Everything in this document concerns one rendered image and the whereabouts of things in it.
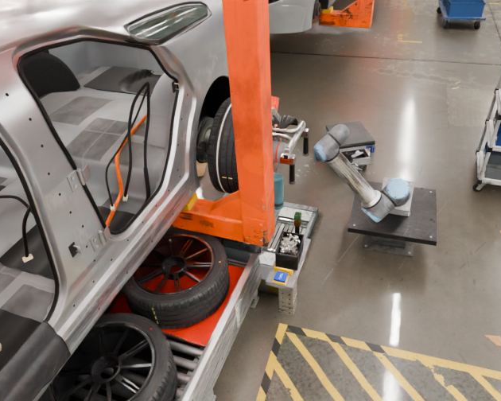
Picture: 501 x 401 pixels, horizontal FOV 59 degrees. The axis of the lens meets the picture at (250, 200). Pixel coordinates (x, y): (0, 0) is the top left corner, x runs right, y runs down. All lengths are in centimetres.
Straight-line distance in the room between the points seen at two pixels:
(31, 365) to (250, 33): 164
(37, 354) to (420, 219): 257
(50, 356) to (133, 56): 305
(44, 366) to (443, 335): 228
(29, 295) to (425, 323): 234
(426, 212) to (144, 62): 278
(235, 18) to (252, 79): 28
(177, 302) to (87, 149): 115
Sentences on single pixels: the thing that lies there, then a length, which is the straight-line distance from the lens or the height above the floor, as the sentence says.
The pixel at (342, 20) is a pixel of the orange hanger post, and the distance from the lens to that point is 643.
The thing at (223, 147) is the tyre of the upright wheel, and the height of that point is 102.
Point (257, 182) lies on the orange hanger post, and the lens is 248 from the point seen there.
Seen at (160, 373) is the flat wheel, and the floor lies 51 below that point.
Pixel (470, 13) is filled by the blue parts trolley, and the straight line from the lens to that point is 817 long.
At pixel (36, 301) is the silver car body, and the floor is 79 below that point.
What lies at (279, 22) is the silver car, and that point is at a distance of 535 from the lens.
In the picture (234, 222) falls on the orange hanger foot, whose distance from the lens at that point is 274.
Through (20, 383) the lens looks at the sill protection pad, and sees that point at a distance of 204.
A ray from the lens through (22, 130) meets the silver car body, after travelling 180.
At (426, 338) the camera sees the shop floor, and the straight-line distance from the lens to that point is 313.
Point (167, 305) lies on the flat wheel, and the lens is 261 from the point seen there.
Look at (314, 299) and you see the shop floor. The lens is 319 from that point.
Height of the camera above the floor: 248
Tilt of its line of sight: 39 degrees down
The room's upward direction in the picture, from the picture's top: 4 degrees counter-clockwise
